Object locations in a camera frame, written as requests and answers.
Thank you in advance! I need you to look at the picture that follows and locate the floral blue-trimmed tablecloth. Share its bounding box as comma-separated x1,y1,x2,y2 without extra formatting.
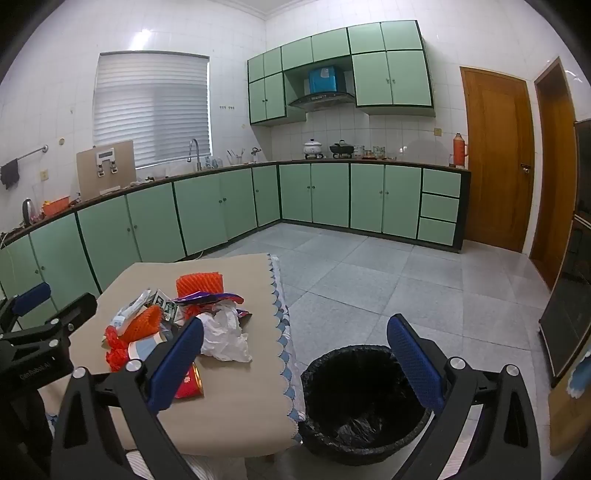
124,253,308,480

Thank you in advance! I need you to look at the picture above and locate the black lined trash bin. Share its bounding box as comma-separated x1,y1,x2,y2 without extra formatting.
298,344,435,467

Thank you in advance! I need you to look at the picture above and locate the small orange foam net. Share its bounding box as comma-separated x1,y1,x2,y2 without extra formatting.
121,305,162,342

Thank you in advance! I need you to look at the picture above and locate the blue scalloped cloth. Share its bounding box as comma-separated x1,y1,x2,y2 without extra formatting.
568,342,591,398

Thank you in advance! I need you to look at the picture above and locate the white blue red-edged packet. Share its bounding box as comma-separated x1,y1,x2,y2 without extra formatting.
127,330,174,363

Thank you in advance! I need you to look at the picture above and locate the purple snack wrapper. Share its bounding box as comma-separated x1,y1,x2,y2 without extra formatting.
173,292,252,324

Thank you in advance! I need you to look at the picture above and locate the wooden door with handle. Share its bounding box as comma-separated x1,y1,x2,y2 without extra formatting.
459,66,536,254

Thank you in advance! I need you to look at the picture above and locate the small white printed packet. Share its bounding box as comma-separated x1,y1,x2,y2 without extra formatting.
111,290,153,330

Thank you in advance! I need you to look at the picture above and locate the green white printed packet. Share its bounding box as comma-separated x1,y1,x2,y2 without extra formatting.
150,288,185,324

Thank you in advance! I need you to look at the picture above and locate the blue box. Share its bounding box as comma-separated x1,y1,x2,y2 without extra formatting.
308,66,338,94

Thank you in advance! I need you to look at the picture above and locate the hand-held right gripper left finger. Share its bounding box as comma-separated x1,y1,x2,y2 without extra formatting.
50,318,206,480

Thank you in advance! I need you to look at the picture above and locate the metal towel bar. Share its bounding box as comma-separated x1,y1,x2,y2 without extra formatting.
0,144,49,169

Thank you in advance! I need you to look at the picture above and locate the range hood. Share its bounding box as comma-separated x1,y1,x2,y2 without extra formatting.
288,65,356,110

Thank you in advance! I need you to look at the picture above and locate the red gold paper packet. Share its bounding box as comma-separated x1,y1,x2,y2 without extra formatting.
175,362,205,400

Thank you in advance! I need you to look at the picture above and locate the orange basin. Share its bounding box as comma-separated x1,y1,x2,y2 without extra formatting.
41,197,70,217

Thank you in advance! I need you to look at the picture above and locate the metal faucet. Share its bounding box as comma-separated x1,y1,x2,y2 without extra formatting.
187,138,204,172

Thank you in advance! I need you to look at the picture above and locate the green base cabinet run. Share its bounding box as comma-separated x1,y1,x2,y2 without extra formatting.
0,161,472,319

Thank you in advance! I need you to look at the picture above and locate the beige tablecloth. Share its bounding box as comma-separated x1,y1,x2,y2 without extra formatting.
37,253,296,460

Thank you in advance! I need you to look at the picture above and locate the brown cardboard board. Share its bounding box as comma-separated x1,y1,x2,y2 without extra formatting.
76,140,137,197

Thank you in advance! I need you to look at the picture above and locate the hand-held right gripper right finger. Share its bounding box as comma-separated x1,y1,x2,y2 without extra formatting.
387,314,541,480

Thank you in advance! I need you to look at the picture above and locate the green wall cabinet unit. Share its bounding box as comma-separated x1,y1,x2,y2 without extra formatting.
247,19,437,126

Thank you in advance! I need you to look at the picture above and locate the black glass cabinet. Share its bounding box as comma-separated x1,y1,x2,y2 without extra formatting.
538,119,591,384

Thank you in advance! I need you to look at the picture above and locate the red wrapper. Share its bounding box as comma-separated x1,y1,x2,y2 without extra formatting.
104,325,134,372

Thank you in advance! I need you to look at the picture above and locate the white window blind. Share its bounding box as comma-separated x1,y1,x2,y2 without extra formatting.
92,51,213,169

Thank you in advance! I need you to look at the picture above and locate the plain wooden door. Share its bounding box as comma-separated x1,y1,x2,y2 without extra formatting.
529,56,578,289

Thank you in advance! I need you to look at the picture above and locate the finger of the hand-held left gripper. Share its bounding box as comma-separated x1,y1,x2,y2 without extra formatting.
0,281,52,330
0,292,99,356

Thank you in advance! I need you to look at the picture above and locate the dark towel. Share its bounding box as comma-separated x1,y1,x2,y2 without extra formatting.
0,158,21,190

